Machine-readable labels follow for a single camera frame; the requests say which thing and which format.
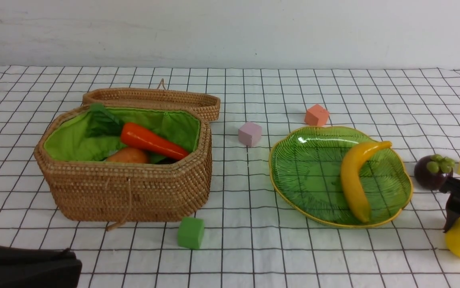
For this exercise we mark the woven rattan basket lid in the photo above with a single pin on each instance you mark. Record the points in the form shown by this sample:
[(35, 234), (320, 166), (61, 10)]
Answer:
[(205, 105)]

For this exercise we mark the orange plastic tomato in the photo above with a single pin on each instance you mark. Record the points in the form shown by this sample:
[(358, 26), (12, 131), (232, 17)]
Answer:
[(129, 155)]

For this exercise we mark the green foam cube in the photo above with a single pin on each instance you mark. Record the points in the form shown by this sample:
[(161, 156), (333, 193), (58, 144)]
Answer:
[(190, 233)]

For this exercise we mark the orange plastic carrot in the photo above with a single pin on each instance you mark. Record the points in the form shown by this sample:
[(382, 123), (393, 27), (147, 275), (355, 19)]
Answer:
[(105, 123)]

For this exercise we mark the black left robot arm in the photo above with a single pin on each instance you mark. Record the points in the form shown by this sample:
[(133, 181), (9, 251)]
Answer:
[(251, 240)]

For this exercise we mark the orange foam cube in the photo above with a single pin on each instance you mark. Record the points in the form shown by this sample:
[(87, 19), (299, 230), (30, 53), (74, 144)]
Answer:
[(316, 115)]

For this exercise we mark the woven rattan basket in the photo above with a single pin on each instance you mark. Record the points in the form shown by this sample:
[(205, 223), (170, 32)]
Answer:
[(86, 188)]

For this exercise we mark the green glass leaf plate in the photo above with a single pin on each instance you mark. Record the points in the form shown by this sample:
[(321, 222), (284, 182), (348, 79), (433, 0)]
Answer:
[(304, 169)]

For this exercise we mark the white checkered tablecloth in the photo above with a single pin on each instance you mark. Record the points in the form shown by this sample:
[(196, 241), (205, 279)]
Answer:
[(417, 110)]

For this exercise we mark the dark purple mangosteen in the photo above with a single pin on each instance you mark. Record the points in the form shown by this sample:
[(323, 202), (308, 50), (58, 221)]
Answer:
[(431, 171)]

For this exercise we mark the yellow plastic banana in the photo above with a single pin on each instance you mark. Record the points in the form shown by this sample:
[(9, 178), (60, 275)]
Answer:
[(350, 168)]

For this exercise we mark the pink foam cube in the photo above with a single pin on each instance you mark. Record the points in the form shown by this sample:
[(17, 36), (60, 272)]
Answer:
[(249, 134)]

